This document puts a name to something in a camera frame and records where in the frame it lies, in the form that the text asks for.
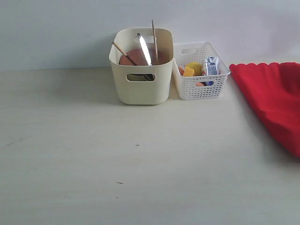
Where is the orange fried nugget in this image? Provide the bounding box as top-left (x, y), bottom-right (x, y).
top-left (178, 67), bottom-right (184, 76)

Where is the brown wooden plate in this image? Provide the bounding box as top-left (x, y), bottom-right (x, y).
top-left (119, 49), bottom-right (169, 66)

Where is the brown egg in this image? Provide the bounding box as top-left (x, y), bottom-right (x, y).
top-left (195, 82), bottom-right (205, 87)

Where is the yellow cheese wedge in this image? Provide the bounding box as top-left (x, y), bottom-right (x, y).
top-left (183, 67), bottom-right (195, 77)

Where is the yellow lemon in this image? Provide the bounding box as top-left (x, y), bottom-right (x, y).
top-left (185, 62), bottom-right (203, 76)

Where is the silver table knife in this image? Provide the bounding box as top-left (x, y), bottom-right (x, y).
top-left (137, 33), bottom-right (152, 66)

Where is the wooden chopstick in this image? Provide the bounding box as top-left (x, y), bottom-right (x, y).
top-left (112, 41), bottom-right (153, 81)
top-left (151, 19), bottom-right (158, 65)

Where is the blue white milk carton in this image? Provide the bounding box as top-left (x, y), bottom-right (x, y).
top-left (202, 56), bottom-right (220, 76)

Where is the red scalloped cloth mat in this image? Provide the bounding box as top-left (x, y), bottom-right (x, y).
top-left (230, 62), bottom-right (300, 158)

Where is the white lattice plastic basket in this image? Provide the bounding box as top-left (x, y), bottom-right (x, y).
top-left (172, 42), bottom-right (230, 100)

